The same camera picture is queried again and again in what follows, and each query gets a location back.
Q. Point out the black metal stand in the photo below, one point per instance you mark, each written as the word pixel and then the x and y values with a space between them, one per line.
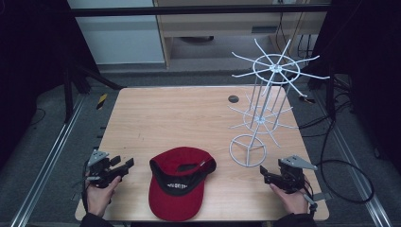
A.
pixel 330 94
pixel 68 94

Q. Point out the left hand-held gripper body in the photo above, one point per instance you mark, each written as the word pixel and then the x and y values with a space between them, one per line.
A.
pixel 100 171

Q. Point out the dark round table grommet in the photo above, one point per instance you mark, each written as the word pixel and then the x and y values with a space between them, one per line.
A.
pixel 233 99

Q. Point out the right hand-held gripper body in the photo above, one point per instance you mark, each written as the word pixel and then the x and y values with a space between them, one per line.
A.
pixel 291 176

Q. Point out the person's right hand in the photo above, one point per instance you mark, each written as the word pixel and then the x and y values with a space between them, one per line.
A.
pixel 293 201

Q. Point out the red baseball cap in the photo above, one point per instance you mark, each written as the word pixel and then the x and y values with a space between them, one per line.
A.
pixel 179 186

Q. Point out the yellow black striped tape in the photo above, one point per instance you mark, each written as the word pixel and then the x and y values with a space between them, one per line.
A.
pixel 101 101

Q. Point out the light wooden desk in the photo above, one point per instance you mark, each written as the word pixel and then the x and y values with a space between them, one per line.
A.
pixel 220 23

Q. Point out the aluminium floor rail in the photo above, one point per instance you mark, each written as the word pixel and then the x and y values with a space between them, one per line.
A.
pixel 356 176
pixel 47 160

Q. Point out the white cabinet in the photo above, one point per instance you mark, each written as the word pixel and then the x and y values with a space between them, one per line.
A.
pixel 119 38

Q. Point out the black horizontal bar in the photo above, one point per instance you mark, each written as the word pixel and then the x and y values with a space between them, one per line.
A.
pixel 189 10

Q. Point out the person's left hand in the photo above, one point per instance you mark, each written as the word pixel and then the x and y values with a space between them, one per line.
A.
pixel 100 197

